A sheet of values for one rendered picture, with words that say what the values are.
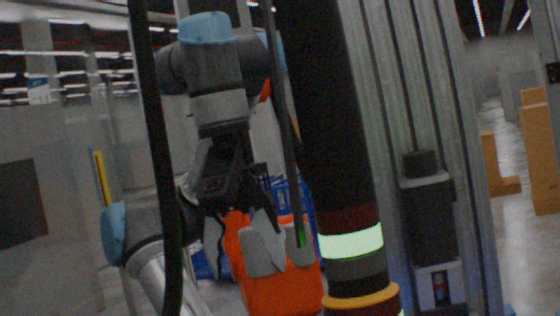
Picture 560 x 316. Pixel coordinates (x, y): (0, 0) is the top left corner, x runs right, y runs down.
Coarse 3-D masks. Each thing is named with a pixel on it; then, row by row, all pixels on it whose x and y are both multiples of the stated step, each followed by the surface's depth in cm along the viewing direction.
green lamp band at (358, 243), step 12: (372, 228) 35; (324, 240) 36; (336, 240) 35; (348, 240) 35; (360, 240) 35; (372, 240) 35; (324, 252) 36; (336, 252) 35; (348, 252) 35; (360, 252) 35
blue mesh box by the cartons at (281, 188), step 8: (272, 184) 731; (280, 184) 744; (304, 184) 684; (272, 192) 698; (280, 192) 695; (288, 192) 692; (304, 192) 686; (280, 200) 696; (288, 200) 693; (304, 200) 687; (312, 200) 684; (280, 208) 697; (288, 208) 694; (304, 208) 688; (312, 208) 685; (312, 216) 686; (312, 224) 687; (312, 232) 688; (320, 256) 688; (320, 264) 688
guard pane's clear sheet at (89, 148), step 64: (0, 0) 121; (0, 64) 119; (64, 64) 141; (128, 64) 170; (0, 128) 116; (64, 128) 138; (128, 128) 165; (0, 192) 114; (64, 192) 134; (128, 192) 160; (0, 256) 110; (64, 256) 129
